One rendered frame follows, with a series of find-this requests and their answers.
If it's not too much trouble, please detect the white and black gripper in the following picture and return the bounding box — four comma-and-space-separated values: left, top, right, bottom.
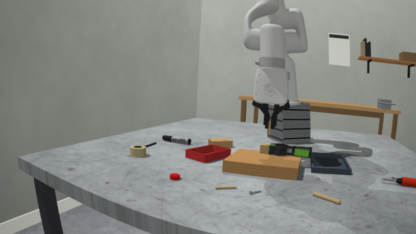
252, 66, 290, 129

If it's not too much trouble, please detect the light brown wooden block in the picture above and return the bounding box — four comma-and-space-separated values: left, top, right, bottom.
208, 138, 233, 148

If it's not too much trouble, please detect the white marker pen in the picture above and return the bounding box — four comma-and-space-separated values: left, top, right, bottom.
162, 135, 191, 145

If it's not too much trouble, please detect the light brown wooden board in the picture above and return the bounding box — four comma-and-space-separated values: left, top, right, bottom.
222, 148, 302, 181

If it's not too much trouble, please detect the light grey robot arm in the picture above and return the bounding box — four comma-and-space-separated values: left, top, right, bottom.
243, 0, 308, 105

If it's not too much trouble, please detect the red rectangular tray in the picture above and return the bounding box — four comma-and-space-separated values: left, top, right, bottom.
185, 144, 231, 163

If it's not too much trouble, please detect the small wooden block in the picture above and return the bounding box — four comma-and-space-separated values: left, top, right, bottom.
259, 144, 269, 153

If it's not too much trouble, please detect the red short cylinder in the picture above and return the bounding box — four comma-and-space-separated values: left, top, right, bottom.
170, 173, 180, 181

